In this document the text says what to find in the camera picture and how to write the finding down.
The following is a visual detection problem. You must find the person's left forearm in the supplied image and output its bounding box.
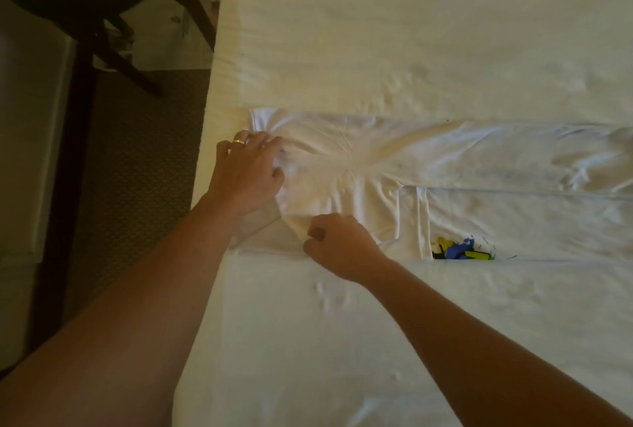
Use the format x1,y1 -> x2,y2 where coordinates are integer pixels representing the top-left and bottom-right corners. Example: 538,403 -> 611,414
0,194 -> 249,427

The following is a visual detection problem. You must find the person's right hand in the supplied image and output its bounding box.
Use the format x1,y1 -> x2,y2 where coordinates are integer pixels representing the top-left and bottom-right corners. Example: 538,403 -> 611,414
301,212 -> 390,285

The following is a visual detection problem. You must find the person's right forearm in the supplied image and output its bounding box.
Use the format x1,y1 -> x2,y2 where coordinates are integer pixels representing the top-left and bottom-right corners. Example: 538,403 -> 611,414
361,258 -> 633,427

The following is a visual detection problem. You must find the white bed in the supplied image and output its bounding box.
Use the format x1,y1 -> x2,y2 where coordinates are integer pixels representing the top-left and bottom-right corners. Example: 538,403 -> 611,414
172,0 -> 633,427

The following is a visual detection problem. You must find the person's left hand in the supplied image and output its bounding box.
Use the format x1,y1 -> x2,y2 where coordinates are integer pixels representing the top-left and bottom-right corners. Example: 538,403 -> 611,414
202,130 -> 289,218

